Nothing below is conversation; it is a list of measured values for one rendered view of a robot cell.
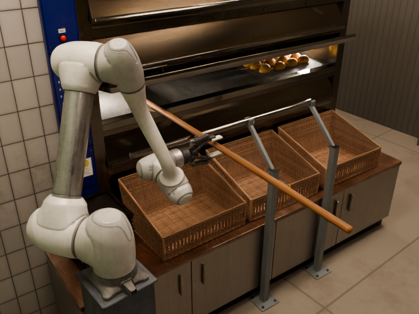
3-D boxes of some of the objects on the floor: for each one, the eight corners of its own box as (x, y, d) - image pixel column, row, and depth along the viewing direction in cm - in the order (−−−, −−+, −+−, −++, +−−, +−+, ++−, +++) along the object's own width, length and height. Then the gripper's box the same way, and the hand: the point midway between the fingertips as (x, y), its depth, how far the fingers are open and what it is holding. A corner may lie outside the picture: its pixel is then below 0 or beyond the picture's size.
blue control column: (6, 178, 424) (-58, -88, 322) (24, 173, 432) (-33, -88, 331) (89, 311, 286) (25, -84, 184) (113, 299, 294) (64, -84, 192)
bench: (57, 321, 278) (41, 245, 251) (333, 194, 402) (342, 134, 374) (95, 392, 238) (81, 309, 210) (388, 227, 361) (403, 161, 334)
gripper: (174, 134, 208) (216, 121, 220) (176, 173, 217) (216, 159, 229) (184, 140, 202) (226, 127, 214) (184, 180, 212) (225, 166, 224)
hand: (216, 145), depth 220 cm, fingers open, 7 cm apart
